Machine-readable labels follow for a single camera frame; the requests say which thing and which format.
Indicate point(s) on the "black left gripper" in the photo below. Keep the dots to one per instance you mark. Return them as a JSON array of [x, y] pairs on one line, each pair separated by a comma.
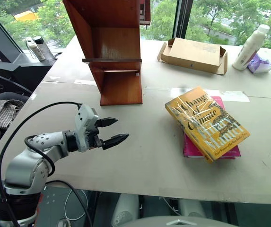
[[94, 138]]

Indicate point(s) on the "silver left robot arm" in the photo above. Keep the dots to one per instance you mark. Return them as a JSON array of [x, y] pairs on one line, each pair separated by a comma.
[[26, 165]]

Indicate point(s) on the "brown wooden bookshelf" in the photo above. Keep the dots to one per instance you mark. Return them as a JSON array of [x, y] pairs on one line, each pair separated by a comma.
[[118, 89]]

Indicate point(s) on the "pink book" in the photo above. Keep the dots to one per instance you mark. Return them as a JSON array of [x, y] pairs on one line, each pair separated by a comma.
[[192, 151]]

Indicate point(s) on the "yellow hardcover book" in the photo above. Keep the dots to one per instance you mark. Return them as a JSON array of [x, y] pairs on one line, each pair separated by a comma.
[[203, 123]]

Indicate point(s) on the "black side desk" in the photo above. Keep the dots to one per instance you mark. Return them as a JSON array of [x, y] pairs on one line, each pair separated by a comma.
[[33, 71]]

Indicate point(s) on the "purple plastic packet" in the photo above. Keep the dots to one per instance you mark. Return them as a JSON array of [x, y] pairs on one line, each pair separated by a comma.
[[259, 63]]

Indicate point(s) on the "clear bottle with black lid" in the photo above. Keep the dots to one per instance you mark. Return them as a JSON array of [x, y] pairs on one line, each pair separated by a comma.
[[44, 49]]

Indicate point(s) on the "open cardboard box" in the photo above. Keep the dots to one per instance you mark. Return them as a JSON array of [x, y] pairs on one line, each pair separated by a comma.
[[192, 55]]

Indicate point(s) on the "grey robot torso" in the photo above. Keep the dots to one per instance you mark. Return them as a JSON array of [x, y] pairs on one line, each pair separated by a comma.
[[173, 223]]

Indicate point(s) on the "checked cloth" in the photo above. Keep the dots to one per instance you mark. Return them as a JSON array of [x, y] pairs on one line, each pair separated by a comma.
[[0, 116]]

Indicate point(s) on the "black office chair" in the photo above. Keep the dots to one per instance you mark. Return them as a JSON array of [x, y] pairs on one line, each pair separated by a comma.
[[10, 82]]

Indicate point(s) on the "white plastic bottle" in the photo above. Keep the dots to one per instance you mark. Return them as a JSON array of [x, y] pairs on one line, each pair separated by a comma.
[[246, 52]]

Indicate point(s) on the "black window pillar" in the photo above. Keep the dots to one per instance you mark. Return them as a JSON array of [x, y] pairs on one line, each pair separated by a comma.
[[181, 16]]

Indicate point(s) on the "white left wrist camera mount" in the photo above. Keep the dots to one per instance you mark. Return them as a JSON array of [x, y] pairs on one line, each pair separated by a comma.
[[85, 118]]

